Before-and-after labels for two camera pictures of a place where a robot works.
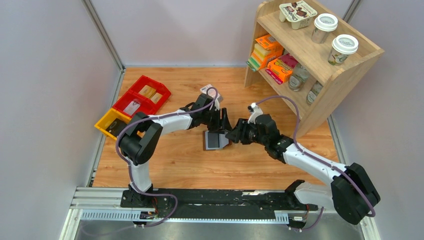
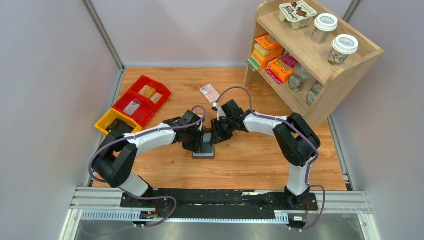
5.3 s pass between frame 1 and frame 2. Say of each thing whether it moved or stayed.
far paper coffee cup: stayed
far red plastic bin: stayed
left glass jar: stayed
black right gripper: moved
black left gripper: moved
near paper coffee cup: stayed
